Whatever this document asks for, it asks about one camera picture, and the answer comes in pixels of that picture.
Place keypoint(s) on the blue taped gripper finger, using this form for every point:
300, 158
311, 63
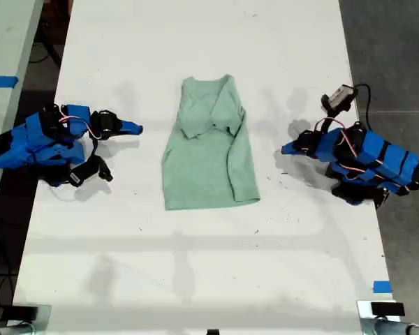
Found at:
293, 153
131, 132
131, 125
292, 146

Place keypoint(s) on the pale green T-shirt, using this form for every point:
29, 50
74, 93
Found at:
202, 167

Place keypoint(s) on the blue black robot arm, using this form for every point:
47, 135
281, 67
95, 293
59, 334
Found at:
21, 146
387, 157

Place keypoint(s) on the long blue tape strip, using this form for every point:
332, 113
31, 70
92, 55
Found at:
1, 81

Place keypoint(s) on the short blue tape strip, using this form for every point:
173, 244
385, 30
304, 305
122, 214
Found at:
382, 287

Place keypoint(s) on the small black box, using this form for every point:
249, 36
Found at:
23, 312
387, 308

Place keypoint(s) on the grey pipe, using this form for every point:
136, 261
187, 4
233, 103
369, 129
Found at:
7, 329
398, 328

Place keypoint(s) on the black camera stalk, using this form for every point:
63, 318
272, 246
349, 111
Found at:
328, 122
93, 149

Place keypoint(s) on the black camera box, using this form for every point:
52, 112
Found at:
339, 96
85, 172

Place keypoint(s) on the metal table bracket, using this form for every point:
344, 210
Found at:
363, 312
44, 314

